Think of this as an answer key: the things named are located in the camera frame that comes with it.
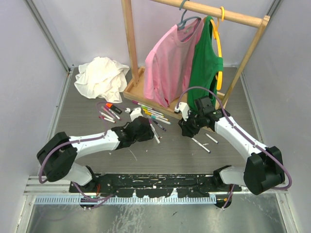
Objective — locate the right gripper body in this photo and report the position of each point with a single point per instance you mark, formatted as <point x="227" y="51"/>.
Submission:
<point x="193" y="124"/>

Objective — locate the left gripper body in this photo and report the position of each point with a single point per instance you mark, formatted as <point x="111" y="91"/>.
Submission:
<point x="146" y="135"/>

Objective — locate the grey cap marker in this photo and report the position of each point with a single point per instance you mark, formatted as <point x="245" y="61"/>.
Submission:
<point x="156" y="136"/>

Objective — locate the white marker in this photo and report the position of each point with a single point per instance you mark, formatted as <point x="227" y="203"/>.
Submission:
<point x="211" y="138"/>

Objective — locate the blue cap marker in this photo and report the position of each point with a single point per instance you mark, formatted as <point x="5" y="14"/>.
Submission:
<point x="201" y="145"/>

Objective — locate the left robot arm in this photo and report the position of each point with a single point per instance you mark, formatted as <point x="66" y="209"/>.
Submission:
<point x="57" y="158"/>

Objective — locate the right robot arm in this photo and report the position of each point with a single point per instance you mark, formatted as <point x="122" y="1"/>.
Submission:
<point x="262" y="170"/>

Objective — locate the teal cap marker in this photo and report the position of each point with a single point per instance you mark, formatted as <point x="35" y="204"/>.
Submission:
<point x="160" y="119"/>

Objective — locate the yellow cap marker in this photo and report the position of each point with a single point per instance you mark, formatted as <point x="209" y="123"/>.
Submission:
<point x="154" y="114"/>

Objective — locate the green cap marker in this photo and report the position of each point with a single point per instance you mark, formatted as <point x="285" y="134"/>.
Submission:
<point x="151" y="110"/>

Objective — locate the magenta cap marker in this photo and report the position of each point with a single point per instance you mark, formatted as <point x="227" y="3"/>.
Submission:
<point x="139" y="104"/>

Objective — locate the pink cap marker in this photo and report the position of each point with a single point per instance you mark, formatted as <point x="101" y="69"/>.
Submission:
<point x="112" y="112"/>

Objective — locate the orange black highlighter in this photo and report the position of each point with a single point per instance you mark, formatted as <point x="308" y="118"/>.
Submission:
<point x="114" y="108"/>

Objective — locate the red cap marker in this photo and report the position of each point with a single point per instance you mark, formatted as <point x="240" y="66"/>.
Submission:
<point x="107" y="119"/>

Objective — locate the wooden clothes rack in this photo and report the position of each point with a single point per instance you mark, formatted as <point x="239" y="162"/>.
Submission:
<point x="134" y="90"/>

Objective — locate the white crumpled cloth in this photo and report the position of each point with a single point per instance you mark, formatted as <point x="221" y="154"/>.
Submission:
<point x="102" y="78"/>

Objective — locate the pink t-shirt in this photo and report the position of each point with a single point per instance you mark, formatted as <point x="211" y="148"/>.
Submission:
<point x="168" y="65"/>

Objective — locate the green tank top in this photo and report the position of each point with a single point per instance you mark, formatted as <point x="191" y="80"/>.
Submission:
<point x="205" y="65"/>

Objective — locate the grey clothes hanger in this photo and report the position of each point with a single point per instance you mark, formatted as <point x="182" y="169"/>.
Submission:
<point x="181" y="25"/>

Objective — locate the yellow clothes hanger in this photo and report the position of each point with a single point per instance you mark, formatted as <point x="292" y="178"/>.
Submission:
<point x="216" y="35"/>

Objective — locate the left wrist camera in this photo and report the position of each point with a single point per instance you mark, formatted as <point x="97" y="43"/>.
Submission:
<point x="134" y="113"/>

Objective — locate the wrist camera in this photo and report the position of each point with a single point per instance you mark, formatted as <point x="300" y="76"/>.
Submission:
<point x="182" y="108"/>
<point x="134" y="113"/>

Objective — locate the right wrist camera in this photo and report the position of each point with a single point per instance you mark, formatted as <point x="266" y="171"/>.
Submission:
<point x="182" y="108"/>

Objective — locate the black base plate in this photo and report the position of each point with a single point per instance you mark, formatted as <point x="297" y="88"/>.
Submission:
<point x="149" y="185"/>

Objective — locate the grey cable duct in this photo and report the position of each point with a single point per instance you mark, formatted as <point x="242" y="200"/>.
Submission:
<point x="78" y="199"/>

